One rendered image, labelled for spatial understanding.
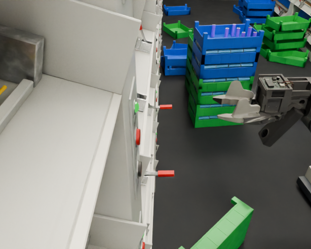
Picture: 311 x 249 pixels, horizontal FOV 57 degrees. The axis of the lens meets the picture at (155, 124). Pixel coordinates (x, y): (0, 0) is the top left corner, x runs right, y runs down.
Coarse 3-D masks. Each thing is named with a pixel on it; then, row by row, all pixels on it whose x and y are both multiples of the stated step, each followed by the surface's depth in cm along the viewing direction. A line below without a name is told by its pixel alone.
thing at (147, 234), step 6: (156, 126) 108; (150, 168) 94; (150, 180) 90; (150, 186) 88; (150, 192) 86; (150, 198) 85; (150, 204) 83; (150, 210) 81; (150, 216) 80; (150, 222) 78
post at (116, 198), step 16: (80, 0) 16; (96, 0) 16; (112, 0) 16; (128, 0) 22; (128, 80) 23; (128, 96) 23; (128, 112) 23; (128, 128) 23; (112, 144) 22; (128, 144) 23; (112, 160) 23; (128, 160) 24; (112, 176) 24; (128, 176) 24; (112, 192) 25; (128, 192) 25; (96, 208) 27; (112, 208) 27; (128, 208) 27
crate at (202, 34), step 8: (232, 24) 156; (240, 24) 156; (248, 24) 155; (200, 32) 156; (208, 32) 156; (216, 32) 157; (224, 32) 157; (240, 32) 158; (200, 40) 143; (208, 40) 138; (216, 40) 139; (224, 40) 139; (232, 40) 140; (240, 40) 140; (248, 40) 141; (256, 40) 141; (208, 48) 141; (216, 48) 141; (224, 48) 142
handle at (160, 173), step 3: (156, 171) 63; (159, 171) 63; (162, 171) 62; (165, 171) 62; (168, 171) 62; (171, 171) 62; (147, 174) 62; (150, 174) 62; (153, 174) 62; (156, 174) 62; (159, 174) 62; (162, 174) 62; (165, 174) 62; (168, 174) 62; (171, 174) 62
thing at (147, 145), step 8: (152, 80) 96; (152, 88) 98; (152, 96) 94; (152, 104) 90; (152, 112) 86; (152, 120) 83; (152, 128) 80; (144, 152) 71; (144, 192) 61; (144, 200) 60; (144, 208) 58; (144, 216) 57; (144, 240) 53
